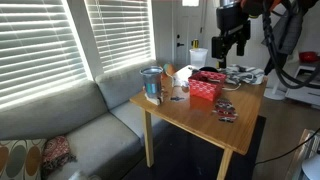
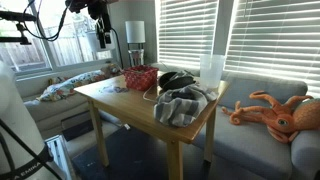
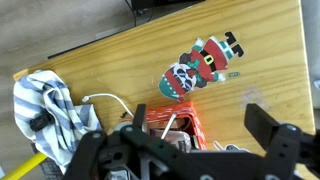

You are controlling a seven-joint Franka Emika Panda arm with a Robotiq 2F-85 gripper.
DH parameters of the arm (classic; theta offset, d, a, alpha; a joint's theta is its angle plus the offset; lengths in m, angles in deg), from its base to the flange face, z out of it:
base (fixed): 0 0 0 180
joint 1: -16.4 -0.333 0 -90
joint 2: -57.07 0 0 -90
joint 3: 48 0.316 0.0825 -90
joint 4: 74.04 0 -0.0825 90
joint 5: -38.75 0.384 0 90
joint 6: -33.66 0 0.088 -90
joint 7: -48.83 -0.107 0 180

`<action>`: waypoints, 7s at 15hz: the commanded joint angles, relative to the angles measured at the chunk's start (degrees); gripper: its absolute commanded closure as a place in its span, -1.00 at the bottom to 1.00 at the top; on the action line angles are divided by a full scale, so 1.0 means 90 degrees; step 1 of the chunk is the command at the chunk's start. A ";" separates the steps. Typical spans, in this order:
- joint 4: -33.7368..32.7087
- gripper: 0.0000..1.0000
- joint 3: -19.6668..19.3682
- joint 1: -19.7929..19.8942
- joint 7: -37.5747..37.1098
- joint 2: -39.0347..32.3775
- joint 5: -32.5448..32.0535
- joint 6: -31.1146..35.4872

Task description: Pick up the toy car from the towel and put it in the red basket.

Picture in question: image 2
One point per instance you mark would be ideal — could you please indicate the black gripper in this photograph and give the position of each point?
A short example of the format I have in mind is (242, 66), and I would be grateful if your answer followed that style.
(99, 10)

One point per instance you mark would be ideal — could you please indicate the grey striped towel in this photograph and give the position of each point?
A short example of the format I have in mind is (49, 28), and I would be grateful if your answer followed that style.
(180, 110)

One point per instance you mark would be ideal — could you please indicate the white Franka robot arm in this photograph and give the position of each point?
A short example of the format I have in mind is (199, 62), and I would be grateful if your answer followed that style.
(16, 133)

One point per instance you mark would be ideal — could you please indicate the small plush toy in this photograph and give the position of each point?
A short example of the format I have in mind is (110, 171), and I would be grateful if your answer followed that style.
(111, 70)

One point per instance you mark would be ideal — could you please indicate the red woven basket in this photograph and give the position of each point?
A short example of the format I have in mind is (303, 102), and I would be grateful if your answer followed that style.
(140, 78)

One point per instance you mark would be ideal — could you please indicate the white cylindrical floor lamp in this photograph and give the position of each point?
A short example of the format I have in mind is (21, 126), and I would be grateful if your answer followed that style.
(135, 31)

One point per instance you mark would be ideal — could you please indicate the floral patterned pillow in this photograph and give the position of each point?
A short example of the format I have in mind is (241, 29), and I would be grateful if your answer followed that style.
(70, 86)

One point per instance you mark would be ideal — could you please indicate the wooden table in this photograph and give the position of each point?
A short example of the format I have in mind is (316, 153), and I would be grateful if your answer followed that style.
(133, 106)

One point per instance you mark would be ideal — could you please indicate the black bowl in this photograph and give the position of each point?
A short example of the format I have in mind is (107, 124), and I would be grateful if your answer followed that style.
(176, 81)

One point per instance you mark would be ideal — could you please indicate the dark box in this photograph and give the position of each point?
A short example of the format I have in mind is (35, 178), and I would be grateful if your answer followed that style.
(77, 126)

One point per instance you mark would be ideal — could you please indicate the translucent plastic cup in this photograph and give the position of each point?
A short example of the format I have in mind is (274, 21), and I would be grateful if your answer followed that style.
(212, 71)

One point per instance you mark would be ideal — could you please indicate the dark blue rug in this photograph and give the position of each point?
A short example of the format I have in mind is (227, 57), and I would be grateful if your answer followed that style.
(133, 156)

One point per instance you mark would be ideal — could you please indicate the wide white window blind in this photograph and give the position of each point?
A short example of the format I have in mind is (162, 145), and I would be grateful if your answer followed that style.
(276, 36)

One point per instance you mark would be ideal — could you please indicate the grey sectional sofa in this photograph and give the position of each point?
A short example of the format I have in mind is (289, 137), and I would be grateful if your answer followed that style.
(253, 143)

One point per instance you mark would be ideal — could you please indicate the orange octopus plush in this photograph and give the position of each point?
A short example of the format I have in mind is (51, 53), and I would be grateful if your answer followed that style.
(280, 116)

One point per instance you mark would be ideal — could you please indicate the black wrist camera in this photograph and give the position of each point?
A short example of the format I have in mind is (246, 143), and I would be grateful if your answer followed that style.
(76, 5)

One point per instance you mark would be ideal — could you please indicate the black camera on tripod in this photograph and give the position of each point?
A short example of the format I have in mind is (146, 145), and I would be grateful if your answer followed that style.
(15, 16)

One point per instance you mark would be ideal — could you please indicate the white metal frame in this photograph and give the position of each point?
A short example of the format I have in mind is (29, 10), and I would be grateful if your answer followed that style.
(60, 153)

